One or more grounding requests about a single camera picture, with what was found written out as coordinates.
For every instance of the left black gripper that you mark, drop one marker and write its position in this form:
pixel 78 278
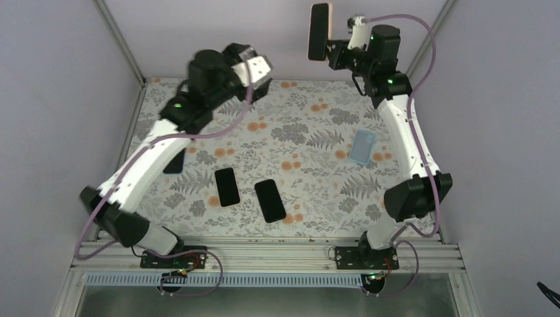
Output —
pixel 234 51

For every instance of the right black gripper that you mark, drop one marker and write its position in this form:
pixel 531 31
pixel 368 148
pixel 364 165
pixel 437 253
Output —
pixel 335 57

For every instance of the light blue phone case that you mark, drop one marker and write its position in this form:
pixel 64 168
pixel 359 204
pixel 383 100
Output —
pixel 362 146

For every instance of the blue smartphone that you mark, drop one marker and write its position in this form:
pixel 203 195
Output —
pixel 175 166

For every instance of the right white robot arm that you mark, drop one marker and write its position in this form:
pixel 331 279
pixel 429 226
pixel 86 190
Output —
pixel 371 54

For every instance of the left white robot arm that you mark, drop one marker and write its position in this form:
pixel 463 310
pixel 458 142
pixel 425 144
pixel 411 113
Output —
pixel 214 78

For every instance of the phone in peach case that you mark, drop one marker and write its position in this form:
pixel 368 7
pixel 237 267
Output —
pixel 227 187

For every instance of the black phone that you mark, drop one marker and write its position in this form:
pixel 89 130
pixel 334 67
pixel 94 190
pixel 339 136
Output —
pixel 270 201

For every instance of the floral patterned mat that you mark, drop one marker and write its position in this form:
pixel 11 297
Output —
pixel 299 135

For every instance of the black object at corner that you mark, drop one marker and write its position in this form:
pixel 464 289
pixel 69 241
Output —
pixel 551 295

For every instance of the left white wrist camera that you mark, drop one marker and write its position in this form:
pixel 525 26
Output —
pixel 253 71

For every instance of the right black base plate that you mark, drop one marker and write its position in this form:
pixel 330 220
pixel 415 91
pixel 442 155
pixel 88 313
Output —
pixel 355 258

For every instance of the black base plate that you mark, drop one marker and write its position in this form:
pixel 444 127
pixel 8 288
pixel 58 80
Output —
pixel 355 258
pixel 193 260

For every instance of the aluminium rail frame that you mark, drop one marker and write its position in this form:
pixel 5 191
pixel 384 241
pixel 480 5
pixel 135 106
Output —
pixel 287 255

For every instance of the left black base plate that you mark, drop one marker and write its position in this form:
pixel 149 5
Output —
pixel 193 260

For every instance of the perforated cable duct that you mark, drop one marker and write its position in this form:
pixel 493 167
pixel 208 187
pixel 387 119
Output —
pixel 145 279

